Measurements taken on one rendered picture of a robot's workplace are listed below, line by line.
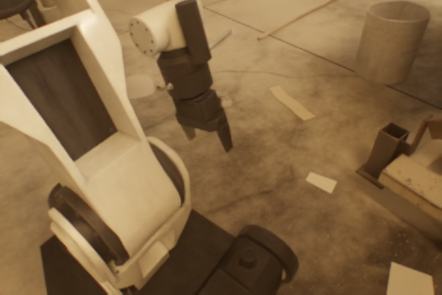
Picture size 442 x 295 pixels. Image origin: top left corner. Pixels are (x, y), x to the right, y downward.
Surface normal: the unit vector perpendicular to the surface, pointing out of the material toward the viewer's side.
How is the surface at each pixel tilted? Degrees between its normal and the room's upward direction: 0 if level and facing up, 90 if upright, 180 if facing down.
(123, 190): 66
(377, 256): 0
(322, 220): 0
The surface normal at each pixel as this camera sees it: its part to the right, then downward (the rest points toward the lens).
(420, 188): -0.08, -0.75
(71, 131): 0.76, 0.22
